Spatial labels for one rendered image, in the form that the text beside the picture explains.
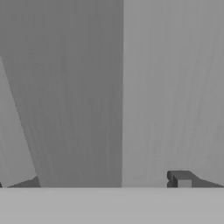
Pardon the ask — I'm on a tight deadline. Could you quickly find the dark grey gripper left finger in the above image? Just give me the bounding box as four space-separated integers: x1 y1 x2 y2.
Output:
0 175 41 188

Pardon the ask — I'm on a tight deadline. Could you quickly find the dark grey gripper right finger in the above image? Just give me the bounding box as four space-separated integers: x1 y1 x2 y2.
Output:
166 170 224 188

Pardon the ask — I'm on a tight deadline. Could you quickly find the grey steel fridge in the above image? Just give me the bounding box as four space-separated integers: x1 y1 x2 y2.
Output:
0 0 224 188

